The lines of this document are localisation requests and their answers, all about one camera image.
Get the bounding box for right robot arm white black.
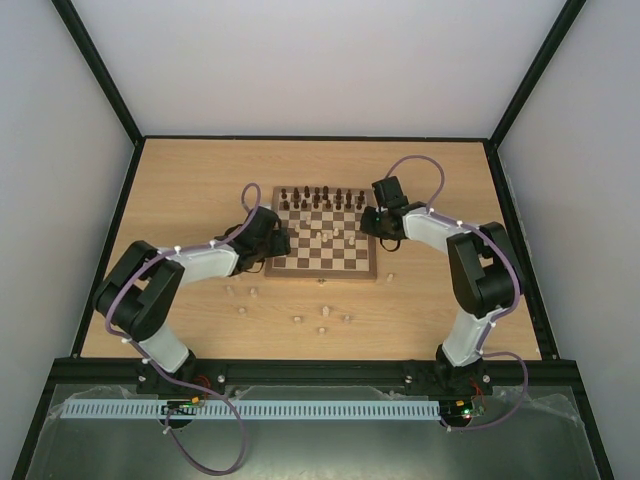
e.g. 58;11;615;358
360;176;522;392

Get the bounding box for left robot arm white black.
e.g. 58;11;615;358
93;206;291;375

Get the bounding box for wooden chess board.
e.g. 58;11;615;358
265;185;378;282

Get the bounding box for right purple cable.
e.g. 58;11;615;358
384;154;531;431

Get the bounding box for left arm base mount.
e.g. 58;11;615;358
136;361;225;396

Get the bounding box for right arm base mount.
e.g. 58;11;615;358
402;360;492;397

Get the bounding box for black aluminium frame rail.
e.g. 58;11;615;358
49;358;582;388

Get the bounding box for light blue cable duct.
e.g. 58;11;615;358
60;399;441;421

